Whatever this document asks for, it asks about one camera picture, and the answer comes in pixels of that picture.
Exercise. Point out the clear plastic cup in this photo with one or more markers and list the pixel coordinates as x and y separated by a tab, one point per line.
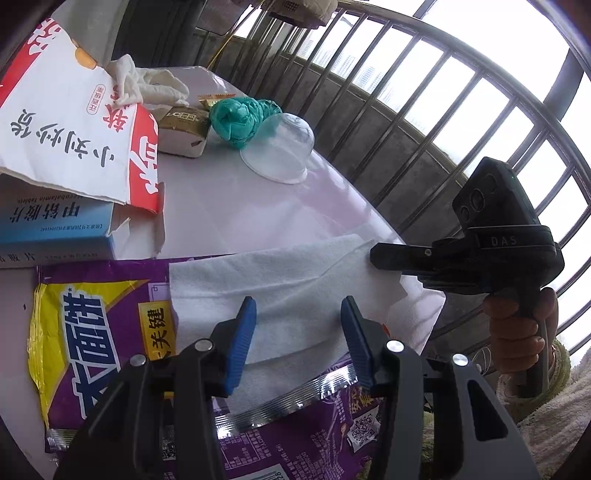
281	147

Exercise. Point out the red and white paper bag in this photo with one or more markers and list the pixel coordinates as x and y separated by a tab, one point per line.
60	129

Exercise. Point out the purple snack wrapper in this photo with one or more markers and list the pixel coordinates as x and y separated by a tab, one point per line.
92	332

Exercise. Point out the green plastic bag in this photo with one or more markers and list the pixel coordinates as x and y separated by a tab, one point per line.
231	122

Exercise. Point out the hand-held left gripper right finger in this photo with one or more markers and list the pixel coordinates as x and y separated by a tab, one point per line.
358	341

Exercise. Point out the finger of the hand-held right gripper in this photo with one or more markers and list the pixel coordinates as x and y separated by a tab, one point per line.
401	258

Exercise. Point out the person's right forearm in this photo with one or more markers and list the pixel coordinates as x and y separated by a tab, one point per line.
554	415

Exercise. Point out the white paper tissue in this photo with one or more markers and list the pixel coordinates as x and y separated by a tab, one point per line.
286	286

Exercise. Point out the pink printed tablecloth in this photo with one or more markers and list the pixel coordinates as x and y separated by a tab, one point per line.
231	207

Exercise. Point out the metal balcony railing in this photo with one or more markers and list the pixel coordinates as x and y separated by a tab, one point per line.
507	83

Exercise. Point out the yellow pole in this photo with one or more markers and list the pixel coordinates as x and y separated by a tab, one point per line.
220	50

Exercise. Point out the person's right hand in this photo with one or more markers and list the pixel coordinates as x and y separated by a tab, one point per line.
508	323

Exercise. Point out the gold and white small box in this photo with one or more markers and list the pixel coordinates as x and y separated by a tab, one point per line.
182	124

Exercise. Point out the white crumpled glove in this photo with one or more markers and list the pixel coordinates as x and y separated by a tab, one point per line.
138	83

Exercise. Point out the beige puffer jacket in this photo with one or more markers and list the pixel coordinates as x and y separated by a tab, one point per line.
304	11

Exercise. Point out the blue and white medicine box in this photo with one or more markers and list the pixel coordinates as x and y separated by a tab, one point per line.
55	230

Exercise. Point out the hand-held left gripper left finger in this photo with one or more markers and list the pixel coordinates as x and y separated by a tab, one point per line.
242	341

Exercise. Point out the dark cabinet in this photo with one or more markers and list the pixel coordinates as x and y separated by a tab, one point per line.
152	32

